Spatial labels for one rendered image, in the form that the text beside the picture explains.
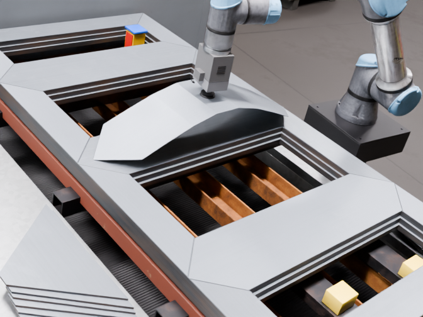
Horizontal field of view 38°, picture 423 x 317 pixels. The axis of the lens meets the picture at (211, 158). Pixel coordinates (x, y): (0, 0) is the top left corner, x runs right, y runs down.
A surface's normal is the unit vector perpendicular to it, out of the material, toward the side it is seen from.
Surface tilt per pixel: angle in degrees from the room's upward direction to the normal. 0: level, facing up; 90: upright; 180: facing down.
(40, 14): 90
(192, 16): 90
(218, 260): 0
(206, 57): 90
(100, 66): 0
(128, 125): 23
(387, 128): 1
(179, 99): 15
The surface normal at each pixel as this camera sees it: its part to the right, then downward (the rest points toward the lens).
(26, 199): 0.18, -0.82
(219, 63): 0.47, 0.56
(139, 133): -0.12, -0.66
